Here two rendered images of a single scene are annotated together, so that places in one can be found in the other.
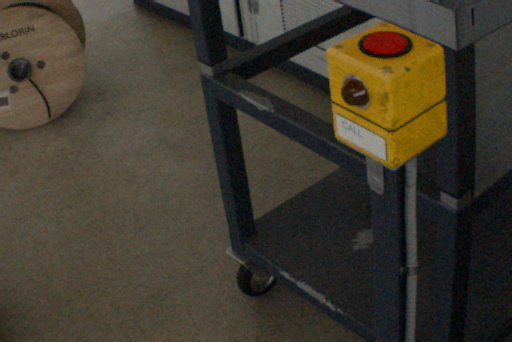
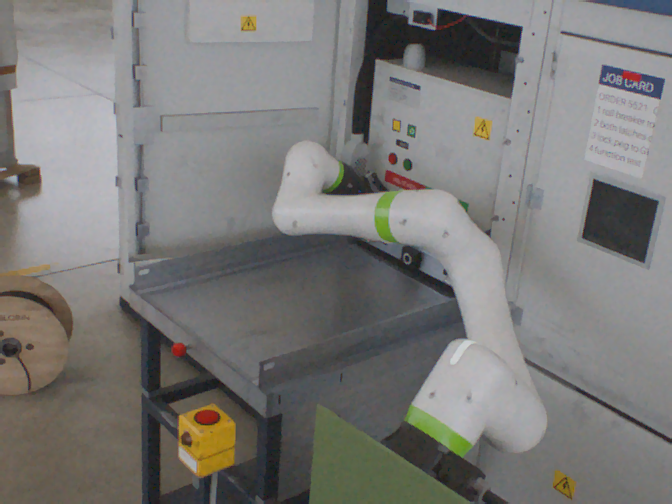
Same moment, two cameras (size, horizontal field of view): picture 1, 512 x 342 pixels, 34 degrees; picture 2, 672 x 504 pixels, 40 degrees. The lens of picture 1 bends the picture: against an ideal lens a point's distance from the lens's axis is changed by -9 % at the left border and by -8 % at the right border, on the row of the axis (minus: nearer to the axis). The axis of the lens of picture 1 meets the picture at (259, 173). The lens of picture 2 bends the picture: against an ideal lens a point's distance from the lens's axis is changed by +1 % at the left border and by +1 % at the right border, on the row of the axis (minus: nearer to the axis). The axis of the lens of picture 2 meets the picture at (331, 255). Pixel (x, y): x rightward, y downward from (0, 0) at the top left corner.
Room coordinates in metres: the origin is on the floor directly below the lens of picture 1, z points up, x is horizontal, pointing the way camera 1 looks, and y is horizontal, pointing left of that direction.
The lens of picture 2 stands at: (-0.78, -0.18, 1.87)
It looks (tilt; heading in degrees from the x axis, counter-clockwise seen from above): 23 degrees down; 354
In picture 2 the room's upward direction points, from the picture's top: 4 degrees clockwise
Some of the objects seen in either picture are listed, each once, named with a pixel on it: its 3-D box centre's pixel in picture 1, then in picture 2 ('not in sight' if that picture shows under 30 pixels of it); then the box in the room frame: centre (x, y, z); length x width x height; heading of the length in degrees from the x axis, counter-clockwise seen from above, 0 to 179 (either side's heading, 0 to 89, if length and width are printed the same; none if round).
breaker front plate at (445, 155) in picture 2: not in sight; (426, 169); (1.51, -0.67, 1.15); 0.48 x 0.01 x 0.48; 34
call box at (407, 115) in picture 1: (389, 92); (206, 439); (0.69, -0.13, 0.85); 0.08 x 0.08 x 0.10; 34
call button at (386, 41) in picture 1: (385, 47); (207, 418); (0.69, -0.13, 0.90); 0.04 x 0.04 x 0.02
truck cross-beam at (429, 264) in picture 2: not in sight; (420, 255); (1.52, -0.68, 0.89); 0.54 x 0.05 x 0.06; 34
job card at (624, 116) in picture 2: not in sight; (622, 121); (0.99, -0.95, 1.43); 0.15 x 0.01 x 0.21; 34
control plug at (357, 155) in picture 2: not in sight; (354, 171); (1.65, -0.49, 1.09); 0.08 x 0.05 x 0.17; 124
